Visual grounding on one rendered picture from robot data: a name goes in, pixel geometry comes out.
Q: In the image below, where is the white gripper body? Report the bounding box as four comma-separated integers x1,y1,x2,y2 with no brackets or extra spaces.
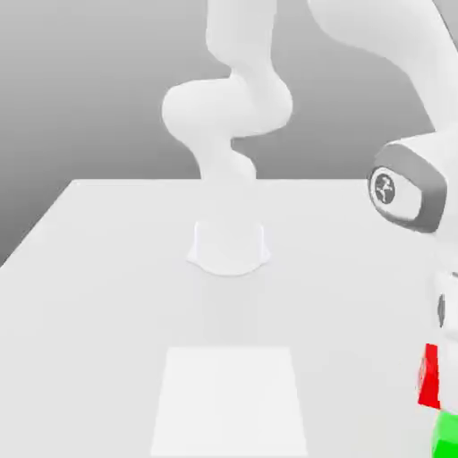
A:
433,272,458,342

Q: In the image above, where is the small red cube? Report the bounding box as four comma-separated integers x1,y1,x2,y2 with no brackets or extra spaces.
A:
417,343,442,411

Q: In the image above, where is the small green cube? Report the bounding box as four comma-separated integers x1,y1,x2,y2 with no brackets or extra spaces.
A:
430,410,458,458

